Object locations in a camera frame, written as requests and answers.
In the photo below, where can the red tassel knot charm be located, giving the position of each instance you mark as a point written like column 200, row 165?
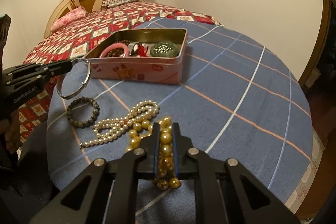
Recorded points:
column 141, row 50

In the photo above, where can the blue plaid tablecloth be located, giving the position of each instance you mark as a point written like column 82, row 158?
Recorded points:
column 236, row 99

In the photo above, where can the pink jade bangle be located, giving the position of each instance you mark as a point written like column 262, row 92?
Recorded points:
column 115, row 50

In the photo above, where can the pink metal tin box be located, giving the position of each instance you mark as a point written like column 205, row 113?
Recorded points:
column 134, row 68

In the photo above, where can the small silver bead strand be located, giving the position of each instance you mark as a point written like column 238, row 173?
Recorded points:
column 163, row 48

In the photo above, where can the cream wooden headboard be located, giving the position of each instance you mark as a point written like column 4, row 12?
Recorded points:
column 92, row 1

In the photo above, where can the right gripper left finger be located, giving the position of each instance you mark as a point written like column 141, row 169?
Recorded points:
column 106, row 190

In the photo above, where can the red patchwork bedspread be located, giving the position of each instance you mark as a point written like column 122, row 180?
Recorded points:
column 83, row 34

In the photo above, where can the pink pillow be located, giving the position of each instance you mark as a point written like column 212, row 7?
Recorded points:
column 69, row 17

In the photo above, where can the brown wooden door frame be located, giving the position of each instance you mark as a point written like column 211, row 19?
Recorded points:
column 320, row 42

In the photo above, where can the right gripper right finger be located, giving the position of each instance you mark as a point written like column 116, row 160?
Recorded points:
column 225, row 191

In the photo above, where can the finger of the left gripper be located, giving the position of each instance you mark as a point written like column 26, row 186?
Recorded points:
column 55, row 69
column 18, row 81

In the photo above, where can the green jade bangle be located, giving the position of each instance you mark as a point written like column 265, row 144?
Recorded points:
column 170, row 54

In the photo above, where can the silver metal bangle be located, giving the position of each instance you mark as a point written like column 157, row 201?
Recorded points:
column 70, row 84

